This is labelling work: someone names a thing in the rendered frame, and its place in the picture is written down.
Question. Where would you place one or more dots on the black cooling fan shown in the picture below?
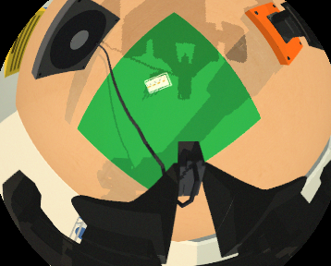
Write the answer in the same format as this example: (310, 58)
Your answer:
(71, 39)

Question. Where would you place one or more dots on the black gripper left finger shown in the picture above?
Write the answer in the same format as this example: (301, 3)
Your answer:
(151, 216)

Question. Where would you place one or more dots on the green circuit board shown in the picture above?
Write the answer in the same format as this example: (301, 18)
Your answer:
(177, 87)

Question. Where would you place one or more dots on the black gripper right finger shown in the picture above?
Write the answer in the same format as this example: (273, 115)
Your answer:
(238, 208)

